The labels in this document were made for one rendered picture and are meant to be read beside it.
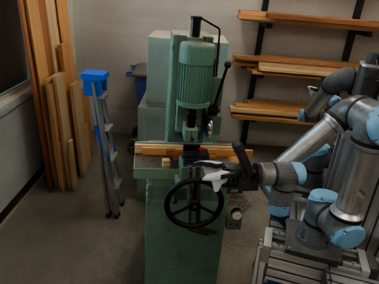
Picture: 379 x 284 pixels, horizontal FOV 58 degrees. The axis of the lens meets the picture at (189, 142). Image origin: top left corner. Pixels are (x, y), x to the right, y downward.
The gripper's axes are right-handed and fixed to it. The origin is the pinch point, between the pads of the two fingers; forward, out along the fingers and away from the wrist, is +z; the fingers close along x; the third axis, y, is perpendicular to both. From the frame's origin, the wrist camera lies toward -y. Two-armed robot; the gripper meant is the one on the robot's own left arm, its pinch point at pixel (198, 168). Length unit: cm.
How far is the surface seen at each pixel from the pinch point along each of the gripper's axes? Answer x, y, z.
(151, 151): 80, 21, 9
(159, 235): 70, 67, 4
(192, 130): 73, 7, -12
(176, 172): 64, 27, -3
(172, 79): 93, -17, -3
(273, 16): 227, -65, -115
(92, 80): 146, -8, 44
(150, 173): 65, 28, 10
